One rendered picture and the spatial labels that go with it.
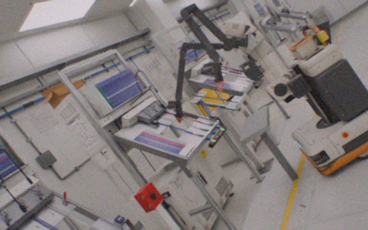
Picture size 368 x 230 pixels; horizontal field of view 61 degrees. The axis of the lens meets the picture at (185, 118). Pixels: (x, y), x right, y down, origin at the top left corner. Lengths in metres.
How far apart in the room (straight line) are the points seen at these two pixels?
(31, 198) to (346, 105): 2.15
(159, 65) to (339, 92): 2.27
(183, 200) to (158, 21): 4.06
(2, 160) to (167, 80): 2.33
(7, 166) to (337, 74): 2.25
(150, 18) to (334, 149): 4.52
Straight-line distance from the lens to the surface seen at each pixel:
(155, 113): 2.93
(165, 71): 3.94
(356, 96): 2.47
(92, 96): 2.85
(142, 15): 6.25
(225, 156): 4.10
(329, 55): 2.39
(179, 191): 2.70
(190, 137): 2.70
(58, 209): 2.10
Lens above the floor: 1.19
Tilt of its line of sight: 5 degrees down
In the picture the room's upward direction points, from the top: 37 degrees counter-clockwise
